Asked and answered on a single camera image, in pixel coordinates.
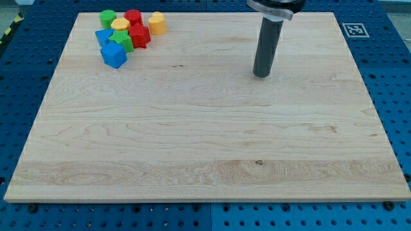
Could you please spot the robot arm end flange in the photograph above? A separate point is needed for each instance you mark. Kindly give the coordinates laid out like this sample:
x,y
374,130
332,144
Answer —
x,y
277,10

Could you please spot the wooden board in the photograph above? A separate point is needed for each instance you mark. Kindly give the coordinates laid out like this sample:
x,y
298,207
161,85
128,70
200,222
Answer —
x,y
185,120

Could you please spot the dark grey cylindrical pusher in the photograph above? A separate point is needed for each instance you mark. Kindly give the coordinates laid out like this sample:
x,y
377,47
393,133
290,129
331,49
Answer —
x,y
267,44

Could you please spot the red star block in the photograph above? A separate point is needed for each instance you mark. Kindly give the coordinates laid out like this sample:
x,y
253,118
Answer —
x,y
140,35

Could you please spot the yellow heart block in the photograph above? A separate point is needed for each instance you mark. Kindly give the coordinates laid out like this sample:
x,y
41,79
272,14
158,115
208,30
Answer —
x,y
157,23

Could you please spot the blue cube block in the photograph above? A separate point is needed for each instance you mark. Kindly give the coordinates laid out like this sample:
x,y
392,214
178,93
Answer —
x,y
114,54

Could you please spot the green star block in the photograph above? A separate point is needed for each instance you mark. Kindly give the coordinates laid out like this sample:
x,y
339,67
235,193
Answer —
x,y
122,38

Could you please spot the red cylinder block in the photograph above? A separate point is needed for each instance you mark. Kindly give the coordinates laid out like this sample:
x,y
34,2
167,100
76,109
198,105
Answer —
x,y
134,17

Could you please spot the yellow hexagon block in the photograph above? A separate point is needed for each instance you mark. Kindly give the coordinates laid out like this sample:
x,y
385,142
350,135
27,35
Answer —
x,y
120,24

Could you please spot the blue triangle block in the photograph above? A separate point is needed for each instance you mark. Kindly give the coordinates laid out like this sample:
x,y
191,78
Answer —
x,y
103,36

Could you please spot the green cylinder block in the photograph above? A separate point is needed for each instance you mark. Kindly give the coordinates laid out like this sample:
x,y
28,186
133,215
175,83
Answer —
x,y
106,17

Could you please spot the white fiducial marker tag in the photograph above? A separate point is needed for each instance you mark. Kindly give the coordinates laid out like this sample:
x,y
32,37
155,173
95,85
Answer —
x,y
355,30

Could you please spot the black board stop bolt left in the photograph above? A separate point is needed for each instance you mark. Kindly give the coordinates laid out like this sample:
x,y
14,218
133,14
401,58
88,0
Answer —
x,y
32,208

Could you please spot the black board stop bolt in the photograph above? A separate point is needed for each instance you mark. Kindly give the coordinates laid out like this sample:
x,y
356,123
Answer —
x,y
32,208
388,205

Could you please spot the black board stop bolt right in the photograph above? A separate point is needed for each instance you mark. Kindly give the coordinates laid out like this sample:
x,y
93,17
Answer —
x,y
388,205

